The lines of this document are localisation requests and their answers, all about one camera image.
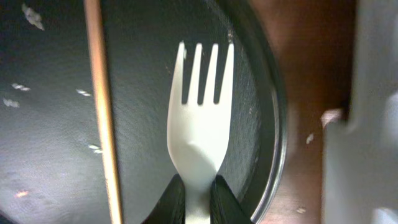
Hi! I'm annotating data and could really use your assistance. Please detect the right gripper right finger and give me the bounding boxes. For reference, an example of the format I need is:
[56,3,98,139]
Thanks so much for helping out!
[210,175,252,224]

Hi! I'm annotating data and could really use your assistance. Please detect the round black serving tray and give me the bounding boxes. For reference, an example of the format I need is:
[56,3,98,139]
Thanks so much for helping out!
[1,1,285,223]

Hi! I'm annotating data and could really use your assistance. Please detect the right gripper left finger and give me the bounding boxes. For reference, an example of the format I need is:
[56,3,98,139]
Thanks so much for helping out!
[142,174,185,224]

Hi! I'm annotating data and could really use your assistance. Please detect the grey dishwasher rack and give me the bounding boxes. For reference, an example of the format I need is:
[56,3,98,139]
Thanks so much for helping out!
[322,1,397,223]

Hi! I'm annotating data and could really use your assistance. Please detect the white plastic fork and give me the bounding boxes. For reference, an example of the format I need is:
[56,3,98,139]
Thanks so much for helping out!
[167,42,234,223]

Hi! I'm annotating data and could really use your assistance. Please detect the wooden chopstick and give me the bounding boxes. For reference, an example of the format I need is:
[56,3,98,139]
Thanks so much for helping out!
[84,0,123,224]

